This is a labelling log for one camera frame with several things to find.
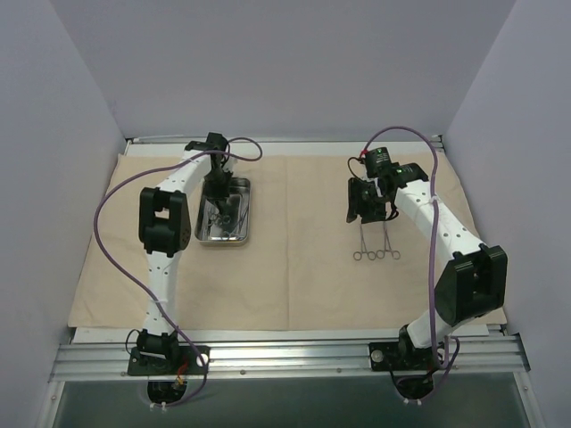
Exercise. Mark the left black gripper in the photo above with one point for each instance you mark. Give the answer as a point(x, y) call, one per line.
point(218, 191)

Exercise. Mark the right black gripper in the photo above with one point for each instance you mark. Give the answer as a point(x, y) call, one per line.
point(365, 212)

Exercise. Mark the steel instrument tray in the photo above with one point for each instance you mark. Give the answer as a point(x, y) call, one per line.
point(239, 191)

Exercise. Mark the steel forceps with ring handles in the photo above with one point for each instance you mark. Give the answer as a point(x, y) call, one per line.
point(387, 249)

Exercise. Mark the beige cloth kit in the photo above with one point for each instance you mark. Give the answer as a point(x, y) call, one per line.
point(294, 272)

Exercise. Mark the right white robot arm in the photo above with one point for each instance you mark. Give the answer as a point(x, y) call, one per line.
point(467, 277)

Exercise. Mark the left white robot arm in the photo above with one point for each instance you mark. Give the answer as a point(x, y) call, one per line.
point(165, 231)

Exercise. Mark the back aluminium rail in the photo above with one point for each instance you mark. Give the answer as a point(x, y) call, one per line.
point(180, 139)

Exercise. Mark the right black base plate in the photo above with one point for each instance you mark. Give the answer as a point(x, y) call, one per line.
point(386, 356)

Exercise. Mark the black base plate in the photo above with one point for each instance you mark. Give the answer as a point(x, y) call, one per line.
point(184, 361)
point(386, 356)

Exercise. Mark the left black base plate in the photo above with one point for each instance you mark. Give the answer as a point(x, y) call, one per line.
point(184, 361)

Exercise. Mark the front aluminium rail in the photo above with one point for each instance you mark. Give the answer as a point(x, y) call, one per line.
point(97, 362)

